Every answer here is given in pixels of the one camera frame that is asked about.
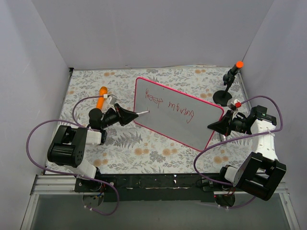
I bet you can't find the black microphone stand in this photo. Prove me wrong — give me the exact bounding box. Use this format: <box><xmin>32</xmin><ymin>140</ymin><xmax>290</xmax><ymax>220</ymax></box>
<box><xmin>213</xmin><ymin>72</ymin><xmax>235</xmax><ymax>107</ymax></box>

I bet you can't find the floral patterned mat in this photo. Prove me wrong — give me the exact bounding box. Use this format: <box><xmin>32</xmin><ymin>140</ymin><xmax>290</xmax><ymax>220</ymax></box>
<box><xmin>60</xmin><ymin>67</ymin><xmax>252</xmax><ymax>174</ymax></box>

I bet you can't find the silver microphone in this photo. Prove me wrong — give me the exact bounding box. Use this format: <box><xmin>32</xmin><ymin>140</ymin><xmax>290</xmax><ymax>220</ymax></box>
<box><xmin>220</xmin><ymin>134</ymin><xmax>227</xmax><ymax>142</ymax></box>

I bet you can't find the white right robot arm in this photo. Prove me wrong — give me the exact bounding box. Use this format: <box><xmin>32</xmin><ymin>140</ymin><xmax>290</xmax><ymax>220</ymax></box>
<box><xmin>208</xmin><ymin>105</ymin><xmax>286</xmax><ymax>201</ymax></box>

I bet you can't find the pink framed whiteboard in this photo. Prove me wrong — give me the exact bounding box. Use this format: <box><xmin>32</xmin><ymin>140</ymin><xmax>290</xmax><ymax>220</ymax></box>
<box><xmin>134</xmin><ymin>77</ymin><xmax>224</xmax><ymax>151</ymax></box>

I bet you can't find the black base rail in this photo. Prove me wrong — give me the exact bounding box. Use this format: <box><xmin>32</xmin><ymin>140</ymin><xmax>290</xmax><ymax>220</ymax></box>
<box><xmin>74</xmin><ymin>173</ymin><xmax>236</xmax><ymax>207</ymax></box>

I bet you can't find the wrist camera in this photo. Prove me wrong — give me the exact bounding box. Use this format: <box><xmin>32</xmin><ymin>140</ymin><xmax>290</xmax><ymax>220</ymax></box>
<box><xmin>103</xmin><ymin>94</ymin><xmax>117</xmax><ymax>108</ymax></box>
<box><xmin>227</xmin><ymin>98</ymin><xmax>241</xmax><ymax>116</ymax></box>

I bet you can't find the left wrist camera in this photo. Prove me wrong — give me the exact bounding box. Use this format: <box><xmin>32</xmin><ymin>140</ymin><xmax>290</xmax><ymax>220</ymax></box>
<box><xmin>103</xmin><ymin>94</ymin><xmax>117</xmax><ymax>108</ymax></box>

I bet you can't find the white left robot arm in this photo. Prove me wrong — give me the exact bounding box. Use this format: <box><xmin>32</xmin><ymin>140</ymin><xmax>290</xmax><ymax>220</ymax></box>
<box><xmin>47</xmin><ymin>103</ymin><xmax>140</xmax><ymax>192</ymax></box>

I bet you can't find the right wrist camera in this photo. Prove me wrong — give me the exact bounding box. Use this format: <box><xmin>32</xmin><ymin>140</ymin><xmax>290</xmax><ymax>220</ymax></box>
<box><xmin>227</xmin><ymin>98</ymin><xmax>241</xmax><ymax>116</ymax></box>

